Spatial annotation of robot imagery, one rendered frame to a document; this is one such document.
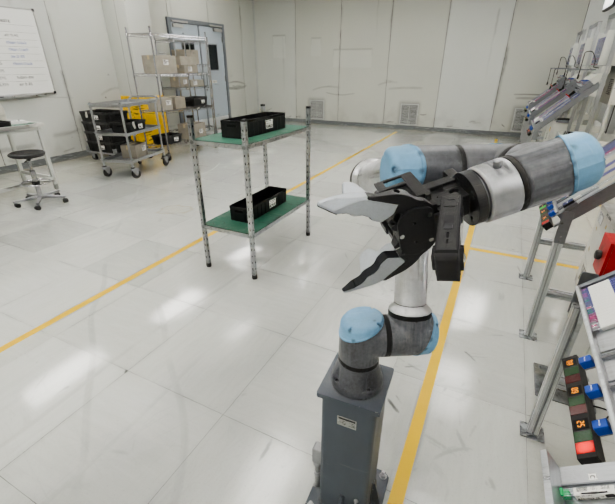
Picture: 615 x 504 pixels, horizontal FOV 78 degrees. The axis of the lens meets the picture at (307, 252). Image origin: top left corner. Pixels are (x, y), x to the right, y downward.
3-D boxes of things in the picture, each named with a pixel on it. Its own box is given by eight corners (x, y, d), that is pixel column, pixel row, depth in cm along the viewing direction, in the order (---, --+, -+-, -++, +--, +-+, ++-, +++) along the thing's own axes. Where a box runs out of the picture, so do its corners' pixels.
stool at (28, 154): (3, 210, 403) (-18, 156, 377) (37, 195, 449) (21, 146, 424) (51, 211, 400) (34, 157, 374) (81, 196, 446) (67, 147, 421)
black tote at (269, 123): (242, 139, 249) (241, 121, 244) (221, 137, 256) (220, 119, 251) (285, 127, 295) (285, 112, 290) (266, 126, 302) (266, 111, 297)
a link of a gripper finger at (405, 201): (351, 213, 45) (410, 226, 49) (356, 221, 44) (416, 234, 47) (369, 179, 43) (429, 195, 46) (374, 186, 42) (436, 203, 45)
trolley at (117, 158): (101, 177, 520) (82, 99, 476) (141, 162, 599) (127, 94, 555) (136, 179, 510) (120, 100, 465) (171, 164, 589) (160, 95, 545)
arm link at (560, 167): (565, 184, 54) (617, 189, 46) (492, 209, 54) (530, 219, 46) (558, 129, 52) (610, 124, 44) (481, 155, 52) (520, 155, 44)
